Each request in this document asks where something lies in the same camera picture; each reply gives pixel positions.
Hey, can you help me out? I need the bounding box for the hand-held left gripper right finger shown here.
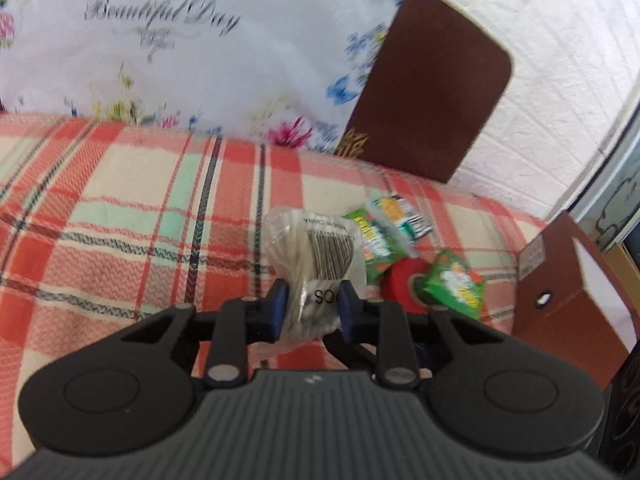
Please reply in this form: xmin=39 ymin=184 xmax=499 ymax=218
xmin=322 ymin=283 xmax=506 ymax=391

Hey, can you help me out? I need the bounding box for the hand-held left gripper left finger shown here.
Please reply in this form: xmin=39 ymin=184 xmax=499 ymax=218
xmin=117 ymin=279 xmax=290 ymax=389

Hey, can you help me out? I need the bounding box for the red tape roll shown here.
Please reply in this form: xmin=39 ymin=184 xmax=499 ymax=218
xmin=379 ymin=257 xmax=439 ymax=314

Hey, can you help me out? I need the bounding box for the clear plastic bag barcode label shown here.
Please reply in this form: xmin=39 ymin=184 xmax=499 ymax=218
xmin=262 ymin=206 xmax=371 ymax=347

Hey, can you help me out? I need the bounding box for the green snack packet clear edge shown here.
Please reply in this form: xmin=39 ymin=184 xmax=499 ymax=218
xmin=366 ymin=195 xmax=434 ymax=257

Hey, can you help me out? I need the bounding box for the brown cardboard box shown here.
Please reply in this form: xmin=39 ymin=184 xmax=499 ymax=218
xmin=510 ymin=210 xmax=640 ymax=392

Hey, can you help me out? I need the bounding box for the red plaid tablecloth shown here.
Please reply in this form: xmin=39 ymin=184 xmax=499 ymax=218
xmin=0 ymin=112 xmax=551 ymax=466

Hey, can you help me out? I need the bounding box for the brown wooden board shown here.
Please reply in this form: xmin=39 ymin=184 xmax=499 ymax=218
xmin=336 ymin=0 xmax=515 ymax=185

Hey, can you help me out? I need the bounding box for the white floral plastic bag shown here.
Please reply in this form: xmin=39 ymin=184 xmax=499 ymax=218
xmin=0 ymin=0 xmax=417 ymax=154

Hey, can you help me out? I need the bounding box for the tan cardboard carton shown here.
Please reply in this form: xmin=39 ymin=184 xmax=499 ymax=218
xmin=604 ymin=242 xmax=640 ymax=288

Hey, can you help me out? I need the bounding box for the cartoon wall poster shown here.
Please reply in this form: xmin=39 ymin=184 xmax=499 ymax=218
xmin=574 ymin=110 xmax=640 ymax=257

